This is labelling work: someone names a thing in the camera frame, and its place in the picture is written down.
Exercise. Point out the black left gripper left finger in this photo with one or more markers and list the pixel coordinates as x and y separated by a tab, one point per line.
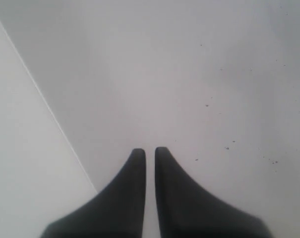
116	212

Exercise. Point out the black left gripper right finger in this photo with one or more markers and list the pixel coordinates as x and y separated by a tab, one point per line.
187	210

